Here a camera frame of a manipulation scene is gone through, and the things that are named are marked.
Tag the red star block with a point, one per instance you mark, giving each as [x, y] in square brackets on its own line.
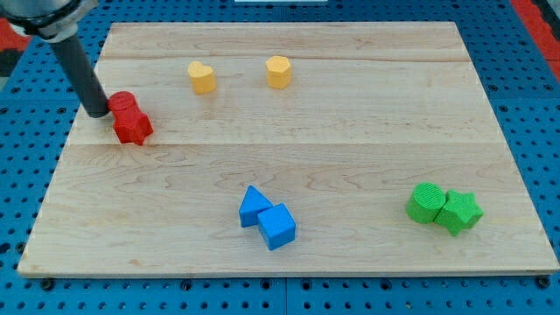
[131, 126]

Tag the red cylinder block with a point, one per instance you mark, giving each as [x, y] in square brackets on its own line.
[122, 101]

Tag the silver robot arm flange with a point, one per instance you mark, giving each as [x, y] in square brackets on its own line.
[51, 20]

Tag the wooden board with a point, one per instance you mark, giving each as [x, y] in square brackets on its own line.
[372, 110]

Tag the blue triangle block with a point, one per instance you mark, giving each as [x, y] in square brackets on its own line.
[252, 204]

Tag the blue cube block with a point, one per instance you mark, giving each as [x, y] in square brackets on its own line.
[276, 226]

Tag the yellow hexagon block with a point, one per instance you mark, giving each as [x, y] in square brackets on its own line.
[278, 72]

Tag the yellow heart block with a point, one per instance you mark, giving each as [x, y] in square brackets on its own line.
[202, 78]

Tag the green cylinder block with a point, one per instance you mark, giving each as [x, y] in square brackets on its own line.
[425, 202]

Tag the green star block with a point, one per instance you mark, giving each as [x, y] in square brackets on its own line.
[459, 212]

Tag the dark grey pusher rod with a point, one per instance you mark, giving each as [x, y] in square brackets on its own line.
[81, 74]

